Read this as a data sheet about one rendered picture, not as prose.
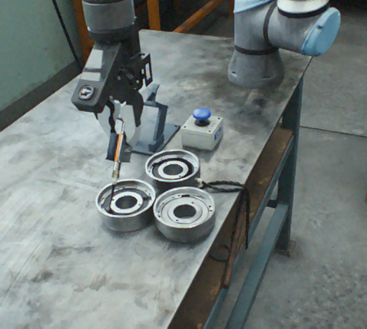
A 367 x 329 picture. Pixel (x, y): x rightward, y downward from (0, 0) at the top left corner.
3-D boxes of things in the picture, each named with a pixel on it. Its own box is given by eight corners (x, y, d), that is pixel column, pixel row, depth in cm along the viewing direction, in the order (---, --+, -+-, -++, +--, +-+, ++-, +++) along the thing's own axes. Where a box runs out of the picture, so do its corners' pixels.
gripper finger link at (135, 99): (149, 123, 80) (137, 74, 76) (145, 128, 79) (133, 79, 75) (125, 122, 82) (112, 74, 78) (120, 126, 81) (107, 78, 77)
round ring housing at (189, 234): (216, 245, 80) (216, 226, 78) (153, 246, 80) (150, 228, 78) (215, 203, 89) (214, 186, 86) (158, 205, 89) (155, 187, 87)
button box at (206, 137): (212, 151, 103) (211, 132, 100) (181, 145, 105) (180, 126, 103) (225, 132, 109) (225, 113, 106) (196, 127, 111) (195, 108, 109)
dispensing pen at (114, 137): (95, 208, 83) (113, 111, 82) (108, 206, 86) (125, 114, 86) (107, 211, 82) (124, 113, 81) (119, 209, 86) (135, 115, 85)
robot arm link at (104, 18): (116, 6, 68) (67, 2, 71) (120, 37, 70) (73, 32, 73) (141, -9, 73) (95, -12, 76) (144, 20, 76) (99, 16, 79)
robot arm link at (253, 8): (252, 30, 134) (253, -20, 127) (294, 41, 126) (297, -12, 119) (223, 43, 127) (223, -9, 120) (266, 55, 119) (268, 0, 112)
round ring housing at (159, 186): (137, 190, 93) (134, 173, 91) (163, 161, 101) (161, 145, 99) (186, 204, 89) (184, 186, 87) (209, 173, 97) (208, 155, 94)
